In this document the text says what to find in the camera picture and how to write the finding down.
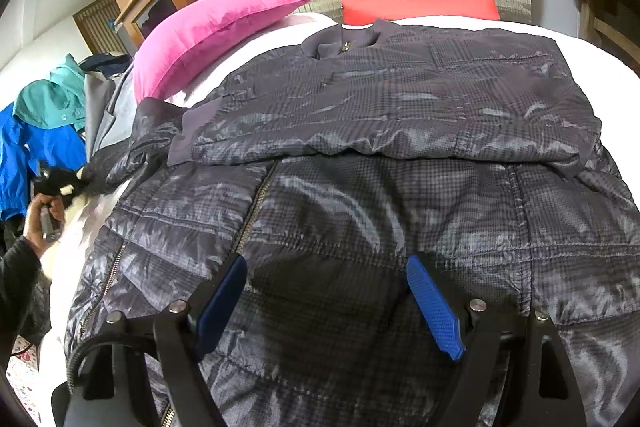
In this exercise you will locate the person's left hand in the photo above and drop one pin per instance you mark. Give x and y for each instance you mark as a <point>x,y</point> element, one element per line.
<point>35,219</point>

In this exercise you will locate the wooden rack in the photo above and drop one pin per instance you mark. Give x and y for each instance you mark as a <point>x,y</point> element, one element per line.
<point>600,7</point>

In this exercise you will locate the floral mat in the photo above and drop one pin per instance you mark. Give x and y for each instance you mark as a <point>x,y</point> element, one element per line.
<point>22,382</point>

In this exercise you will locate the person's left forearm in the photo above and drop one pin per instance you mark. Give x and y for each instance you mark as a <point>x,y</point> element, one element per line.
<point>20,287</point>

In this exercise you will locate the dark plaid puffer jacket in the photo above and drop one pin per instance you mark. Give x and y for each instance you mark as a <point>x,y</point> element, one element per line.
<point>350,107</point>

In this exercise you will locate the teal jacket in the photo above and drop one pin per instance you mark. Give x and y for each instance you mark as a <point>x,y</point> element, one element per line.
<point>50,102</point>

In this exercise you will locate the white bed blanket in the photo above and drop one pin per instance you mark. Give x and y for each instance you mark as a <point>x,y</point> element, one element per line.
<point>600,67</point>

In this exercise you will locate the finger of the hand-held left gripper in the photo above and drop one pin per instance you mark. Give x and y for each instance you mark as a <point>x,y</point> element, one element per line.
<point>72,187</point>

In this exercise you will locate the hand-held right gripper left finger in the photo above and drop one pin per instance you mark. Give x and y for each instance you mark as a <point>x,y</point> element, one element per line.
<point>222,302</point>

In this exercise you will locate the wooden lattice door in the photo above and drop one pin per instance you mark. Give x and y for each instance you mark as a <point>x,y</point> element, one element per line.
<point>100,27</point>

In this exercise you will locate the pink pillow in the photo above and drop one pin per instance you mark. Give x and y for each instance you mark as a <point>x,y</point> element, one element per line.
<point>210,32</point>

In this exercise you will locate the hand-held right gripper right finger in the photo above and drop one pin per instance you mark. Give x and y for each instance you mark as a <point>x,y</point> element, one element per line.
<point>432,307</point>

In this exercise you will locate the grey garment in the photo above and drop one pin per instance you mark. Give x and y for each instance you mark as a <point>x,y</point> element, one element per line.
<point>102,107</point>

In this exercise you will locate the blue jacket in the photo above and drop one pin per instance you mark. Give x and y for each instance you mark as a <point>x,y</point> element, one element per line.
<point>40,157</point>

